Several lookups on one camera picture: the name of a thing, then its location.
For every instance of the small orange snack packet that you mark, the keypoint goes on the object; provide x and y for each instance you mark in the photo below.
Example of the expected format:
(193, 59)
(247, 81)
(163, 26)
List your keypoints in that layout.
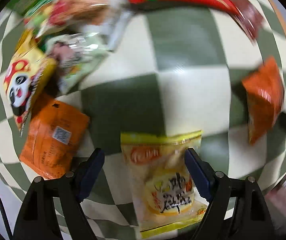
(265, 95)

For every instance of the pale green cartoon snack packet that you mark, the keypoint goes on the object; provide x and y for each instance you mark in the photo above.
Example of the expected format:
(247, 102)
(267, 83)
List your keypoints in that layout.
(77, 56)

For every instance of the white cookie snack bag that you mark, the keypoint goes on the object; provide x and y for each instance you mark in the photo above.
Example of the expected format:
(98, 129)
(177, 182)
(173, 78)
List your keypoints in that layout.
(107, 18)

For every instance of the orange snack packet with QR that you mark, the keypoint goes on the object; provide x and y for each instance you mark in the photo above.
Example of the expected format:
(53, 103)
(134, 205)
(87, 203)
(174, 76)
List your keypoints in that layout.
(55, 133)

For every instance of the yellow panda snack bag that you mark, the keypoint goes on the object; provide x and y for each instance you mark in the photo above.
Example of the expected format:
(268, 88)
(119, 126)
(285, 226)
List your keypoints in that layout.
(29, 71)

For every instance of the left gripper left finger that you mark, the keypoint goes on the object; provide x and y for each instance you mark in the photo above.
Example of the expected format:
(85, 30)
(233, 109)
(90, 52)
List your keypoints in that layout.
(37, 218)

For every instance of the yellow egg biscuit snack bag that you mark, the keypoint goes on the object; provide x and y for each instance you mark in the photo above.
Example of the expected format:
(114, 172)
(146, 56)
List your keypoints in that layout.
(163, 191)

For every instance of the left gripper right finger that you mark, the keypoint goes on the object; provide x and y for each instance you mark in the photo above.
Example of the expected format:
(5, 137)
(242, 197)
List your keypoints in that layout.
(237, 208)

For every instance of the green fruit candy bag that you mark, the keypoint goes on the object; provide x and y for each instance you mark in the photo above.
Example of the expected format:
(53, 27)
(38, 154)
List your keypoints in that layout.
(35, 14)

